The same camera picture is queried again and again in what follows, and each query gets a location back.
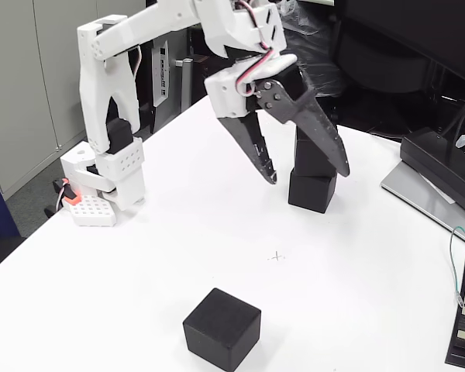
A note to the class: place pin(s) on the black equipment case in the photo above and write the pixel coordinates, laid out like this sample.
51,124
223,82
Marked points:
199,77

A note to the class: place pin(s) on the black box on stand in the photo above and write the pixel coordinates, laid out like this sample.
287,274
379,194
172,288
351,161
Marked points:
438,162

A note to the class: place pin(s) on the black flat device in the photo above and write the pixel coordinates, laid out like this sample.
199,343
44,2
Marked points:
463,348

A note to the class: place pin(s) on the clear plastic trash bag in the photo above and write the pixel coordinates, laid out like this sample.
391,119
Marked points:
321,50

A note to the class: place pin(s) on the orange black table clamp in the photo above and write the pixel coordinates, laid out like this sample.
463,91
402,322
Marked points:
71,197

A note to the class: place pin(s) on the grey metal cabinet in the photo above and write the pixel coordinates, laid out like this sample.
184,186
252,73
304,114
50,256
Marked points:
15,77

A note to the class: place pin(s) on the black cube block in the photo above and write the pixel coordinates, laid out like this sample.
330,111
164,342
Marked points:
306,155
221,329
310,193

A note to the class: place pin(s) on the silver monitor stand base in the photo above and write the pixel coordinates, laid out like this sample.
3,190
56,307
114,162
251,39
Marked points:
410,193

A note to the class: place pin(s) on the black computer monitor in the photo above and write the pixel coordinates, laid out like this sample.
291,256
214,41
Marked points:
430,27

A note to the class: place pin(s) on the black flat panel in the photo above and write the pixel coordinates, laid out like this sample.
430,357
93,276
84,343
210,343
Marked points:
145,77

